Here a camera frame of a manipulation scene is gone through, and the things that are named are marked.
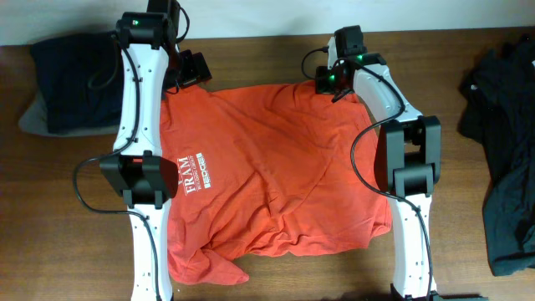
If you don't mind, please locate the orange red printed t-shirt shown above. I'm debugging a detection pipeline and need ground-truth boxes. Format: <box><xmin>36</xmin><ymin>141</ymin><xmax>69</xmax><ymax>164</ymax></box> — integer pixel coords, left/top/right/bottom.
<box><xmin>160</xmin><ymin>81</ymin><xmax>392</xmax><ymax>285</ymax></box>

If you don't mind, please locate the navy blue garment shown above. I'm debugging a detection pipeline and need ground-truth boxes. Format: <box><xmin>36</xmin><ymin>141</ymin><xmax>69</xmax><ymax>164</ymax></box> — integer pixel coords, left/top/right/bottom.
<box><xmin>30</xmin><ymin>32</ymin><xmax>124</xmax><ymax>135</ymax></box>

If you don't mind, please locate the grey garment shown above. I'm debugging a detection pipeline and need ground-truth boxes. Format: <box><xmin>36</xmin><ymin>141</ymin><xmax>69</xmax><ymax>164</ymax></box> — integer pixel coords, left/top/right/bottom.
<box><xmin>18</xmin><ymin>90</ymin><xmax>119</xmax><ymax>138</ymax></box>

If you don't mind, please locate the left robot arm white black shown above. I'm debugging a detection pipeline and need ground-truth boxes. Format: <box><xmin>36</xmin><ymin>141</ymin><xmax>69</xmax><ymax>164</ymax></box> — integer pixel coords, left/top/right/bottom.
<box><xmin>99</xmin><ymin>9</ymin><xmax>211</xmax><ymax>300</ymax></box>

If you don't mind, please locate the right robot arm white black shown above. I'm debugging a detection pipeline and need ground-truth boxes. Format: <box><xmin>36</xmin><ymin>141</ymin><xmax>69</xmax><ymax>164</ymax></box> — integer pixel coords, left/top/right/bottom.
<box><xmin>316</xmin><ymin>54</ymin><xmax>441</xmax><ymax>300</ymax></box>

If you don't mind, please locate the pile of dark clothes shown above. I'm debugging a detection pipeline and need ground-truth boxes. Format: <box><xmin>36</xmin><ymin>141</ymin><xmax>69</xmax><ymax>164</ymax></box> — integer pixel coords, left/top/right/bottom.
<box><xmin>458</xmin><ymin>34</ymin><xmax>534</xmax><ymax>277</ymax></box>

